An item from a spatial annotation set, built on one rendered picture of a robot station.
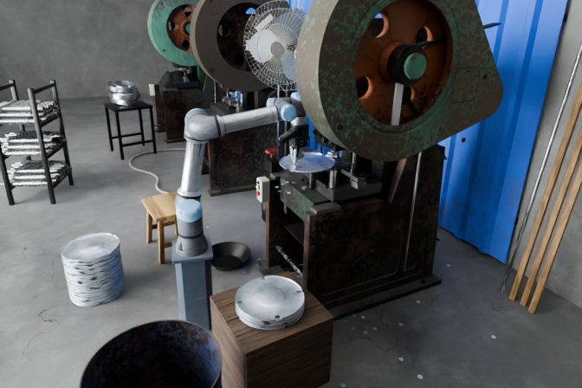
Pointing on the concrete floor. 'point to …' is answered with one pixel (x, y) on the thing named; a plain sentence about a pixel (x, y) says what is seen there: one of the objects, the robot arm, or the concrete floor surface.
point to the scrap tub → (157, 358)
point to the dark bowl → (229, 255)
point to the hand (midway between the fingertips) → (293, 162)
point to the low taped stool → (164, 207)
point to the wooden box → (274, 345)
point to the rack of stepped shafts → (33, 142)
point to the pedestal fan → (288, 36)
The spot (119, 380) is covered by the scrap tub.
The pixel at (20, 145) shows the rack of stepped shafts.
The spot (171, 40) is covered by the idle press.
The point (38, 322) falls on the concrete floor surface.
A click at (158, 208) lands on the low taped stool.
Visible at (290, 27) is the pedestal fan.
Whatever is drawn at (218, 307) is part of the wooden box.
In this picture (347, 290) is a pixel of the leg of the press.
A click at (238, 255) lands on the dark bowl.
